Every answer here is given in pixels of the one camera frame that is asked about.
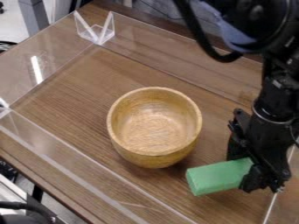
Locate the clear acrylic corner bracket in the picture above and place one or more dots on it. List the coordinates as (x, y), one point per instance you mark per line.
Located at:
(94, 33)

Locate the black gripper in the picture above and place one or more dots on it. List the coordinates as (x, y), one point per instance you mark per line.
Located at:
(263, 141)

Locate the brown wooden bowl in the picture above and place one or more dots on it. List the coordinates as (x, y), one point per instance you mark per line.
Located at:
(153, 124)

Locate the black table clamp mount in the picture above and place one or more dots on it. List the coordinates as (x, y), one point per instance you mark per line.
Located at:
(36, 216)

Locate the green rectangular block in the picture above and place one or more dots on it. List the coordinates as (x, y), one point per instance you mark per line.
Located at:
(217, 177)

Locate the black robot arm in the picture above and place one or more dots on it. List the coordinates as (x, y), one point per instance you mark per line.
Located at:
(259, 27)

